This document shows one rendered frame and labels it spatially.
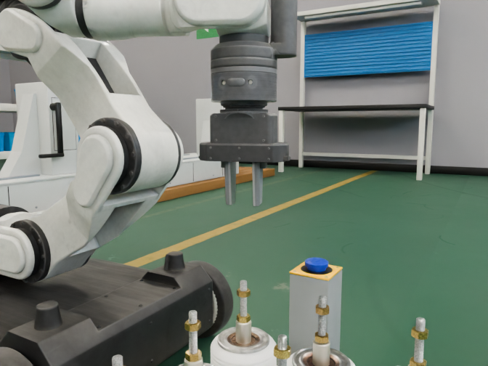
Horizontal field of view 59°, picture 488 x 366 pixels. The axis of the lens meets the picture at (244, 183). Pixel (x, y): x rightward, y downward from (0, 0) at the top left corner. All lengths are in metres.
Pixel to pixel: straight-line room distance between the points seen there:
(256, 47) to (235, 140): 0.12
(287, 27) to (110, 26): 0.23
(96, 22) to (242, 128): 0.23
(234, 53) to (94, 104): 0.39
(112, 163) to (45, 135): 2.00
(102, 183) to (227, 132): 0.32
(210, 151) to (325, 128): 5.17
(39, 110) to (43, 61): 1.87
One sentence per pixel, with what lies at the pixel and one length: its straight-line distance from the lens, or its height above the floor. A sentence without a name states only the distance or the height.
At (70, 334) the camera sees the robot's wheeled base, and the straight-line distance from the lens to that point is 0.84.
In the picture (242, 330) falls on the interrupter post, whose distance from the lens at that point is 0.65.
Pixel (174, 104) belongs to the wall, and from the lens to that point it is 6.93.
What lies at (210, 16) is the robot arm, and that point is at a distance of 0.56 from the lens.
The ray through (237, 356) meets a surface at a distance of 0.63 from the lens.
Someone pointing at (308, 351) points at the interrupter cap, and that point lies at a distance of 0.64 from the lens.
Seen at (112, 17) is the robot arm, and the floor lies 0.70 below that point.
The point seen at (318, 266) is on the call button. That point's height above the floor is 0.33.
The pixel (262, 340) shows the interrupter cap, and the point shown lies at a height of 0.25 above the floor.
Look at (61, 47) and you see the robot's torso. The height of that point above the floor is 0.70.
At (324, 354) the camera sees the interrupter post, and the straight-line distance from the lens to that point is 0.61.
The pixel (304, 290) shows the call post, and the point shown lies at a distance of 0.75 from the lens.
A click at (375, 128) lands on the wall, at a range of 5.55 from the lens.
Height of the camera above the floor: 0.56
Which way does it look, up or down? 8 degrees down
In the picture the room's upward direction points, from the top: straight up
